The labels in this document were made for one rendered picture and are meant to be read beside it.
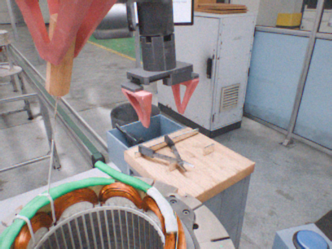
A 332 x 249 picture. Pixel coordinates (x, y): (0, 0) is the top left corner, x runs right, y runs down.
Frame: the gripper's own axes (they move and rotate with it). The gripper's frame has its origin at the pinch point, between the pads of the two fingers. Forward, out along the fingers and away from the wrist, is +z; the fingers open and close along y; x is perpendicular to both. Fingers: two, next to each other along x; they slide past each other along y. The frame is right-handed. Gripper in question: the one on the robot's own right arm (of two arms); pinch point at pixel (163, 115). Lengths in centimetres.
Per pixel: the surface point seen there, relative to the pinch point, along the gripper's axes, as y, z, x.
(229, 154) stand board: -11.8, 11.0, 6.2
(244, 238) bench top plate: -17.9, 39.9, 6.9
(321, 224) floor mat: -124, 121, -9
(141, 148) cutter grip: 3.8, 7.2, -3.6
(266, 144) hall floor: -187, 121, -91
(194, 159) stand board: -4.6, 10.5, 3.1
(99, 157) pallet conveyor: -6, 39, -57
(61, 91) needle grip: 21.0, -13.9, 16.1
